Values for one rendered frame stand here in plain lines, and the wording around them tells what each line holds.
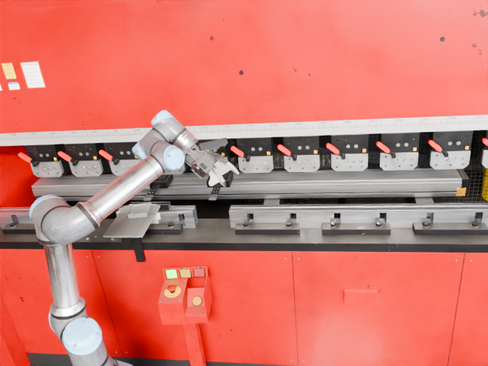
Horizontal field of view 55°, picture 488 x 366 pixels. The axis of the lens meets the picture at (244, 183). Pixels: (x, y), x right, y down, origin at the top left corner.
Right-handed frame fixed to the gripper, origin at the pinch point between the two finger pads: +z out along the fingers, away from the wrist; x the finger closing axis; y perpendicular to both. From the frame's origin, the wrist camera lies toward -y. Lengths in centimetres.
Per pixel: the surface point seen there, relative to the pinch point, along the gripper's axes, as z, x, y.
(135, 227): -16, -56, 22
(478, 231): 92, 2, -61
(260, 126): -6.4, -13.0, -33.4
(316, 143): 15.5, -6.9, -42.5
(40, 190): -73, -121, 27
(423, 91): 30, 26, -70
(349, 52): -1, 23, -61
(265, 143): 0.0, -17.3, -31.8
